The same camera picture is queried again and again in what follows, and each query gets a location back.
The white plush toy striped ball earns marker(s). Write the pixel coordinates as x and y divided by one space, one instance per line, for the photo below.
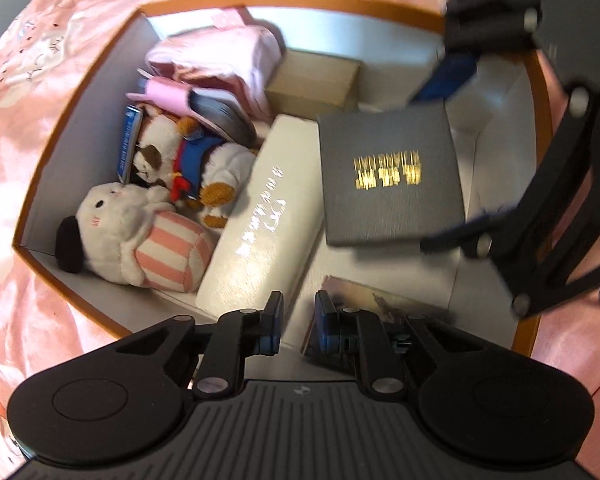
125 230

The long white box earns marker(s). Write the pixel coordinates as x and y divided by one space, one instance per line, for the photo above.
270 210

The dark grey book gold print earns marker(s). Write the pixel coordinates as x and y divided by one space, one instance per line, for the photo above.
390 175

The blue small book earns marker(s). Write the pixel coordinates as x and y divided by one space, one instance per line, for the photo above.
129 145

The pink holder with grey sheets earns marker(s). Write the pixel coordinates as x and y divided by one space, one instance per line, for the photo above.
180 97

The dog plush toy blue outfit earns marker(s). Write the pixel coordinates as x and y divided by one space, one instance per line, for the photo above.
205 160

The pink cloth pouch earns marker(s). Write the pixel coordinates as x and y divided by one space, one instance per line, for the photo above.
230 60

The illustrated card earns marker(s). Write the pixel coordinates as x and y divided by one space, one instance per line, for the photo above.
380 300

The small beige box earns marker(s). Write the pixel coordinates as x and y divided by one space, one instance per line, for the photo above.
312 77

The orange cardboard box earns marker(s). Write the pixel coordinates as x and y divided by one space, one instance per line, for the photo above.
60 170

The pink printed blanket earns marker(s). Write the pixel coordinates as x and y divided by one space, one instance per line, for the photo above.
45 85

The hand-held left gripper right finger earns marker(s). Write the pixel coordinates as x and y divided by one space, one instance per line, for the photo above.
325 325

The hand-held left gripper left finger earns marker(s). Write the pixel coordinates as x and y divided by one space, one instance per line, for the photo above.
275 322

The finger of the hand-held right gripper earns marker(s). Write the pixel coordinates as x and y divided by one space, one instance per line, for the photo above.
450 75
570 210

